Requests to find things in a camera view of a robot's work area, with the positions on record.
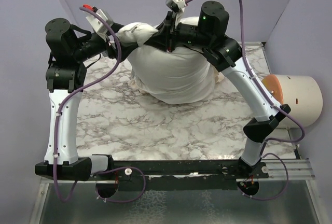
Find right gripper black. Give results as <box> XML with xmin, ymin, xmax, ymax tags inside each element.
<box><xmin>142</xmin><ymin>12</ymin><xmax>211</xmax><ymax>54</ymax></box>

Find grey pillowcase with cream trim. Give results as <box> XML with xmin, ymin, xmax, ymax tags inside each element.
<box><xmin>128</xmin><ymin>65</ymin><xmax>225</xmax><ymax>105</ymax></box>

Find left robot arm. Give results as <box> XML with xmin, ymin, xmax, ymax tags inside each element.
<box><xmin>35</xmin><ymin>18</ymin><xmax>116</xmax><ymax>181</ymax></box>

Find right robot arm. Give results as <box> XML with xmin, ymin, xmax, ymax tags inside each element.
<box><xmin>146</xmin><ymin>1</ymin><xmax>291</xmax><ymax>178</ymax></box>

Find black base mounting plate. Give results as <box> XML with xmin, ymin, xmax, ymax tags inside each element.
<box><xmin>89</xmin><ymin>159</ymin><xmax>270</xmax><ymax>191</ymax></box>

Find white cylindrical bin orange base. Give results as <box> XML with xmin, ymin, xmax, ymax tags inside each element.
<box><xmin>262</xmin><ymin>74</ymin><xmax>323</xmax><ymax>127</ymax></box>

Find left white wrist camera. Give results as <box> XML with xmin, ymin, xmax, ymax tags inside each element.
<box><xmin>79</xmin><ymin>5</ymin><xmax>114</xmax><ymax>41</ymax></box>

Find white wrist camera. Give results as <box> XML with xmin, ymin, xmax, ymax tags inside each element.
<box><xmin>165</xmin><ymin>0</ymin><xmax>187</xmax><ymax>26</ymax></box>
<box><xmin>79</xmin><ymin>5</ymin><xmax>114</xmax><ymax>41</ymax></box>

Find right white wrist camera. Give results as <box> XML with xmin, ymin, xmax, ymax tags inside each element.
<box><xmin>165</xmin><ymin>0</ymin><xmax>187</xmax><ymax>26</ymax></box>

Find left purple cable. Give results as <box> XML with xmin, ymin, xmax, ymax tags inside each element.
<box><xmin>53</xmin><ymin>7</ymin><xmax>146</xmax><ymax>204</ymax></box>

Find aluminium rail frame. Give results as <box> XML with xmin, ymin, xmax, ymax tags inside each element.
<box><xmin>40</xmin><ymin>41</ymin><xmax>316</xmax><ymax>183</ymax></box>

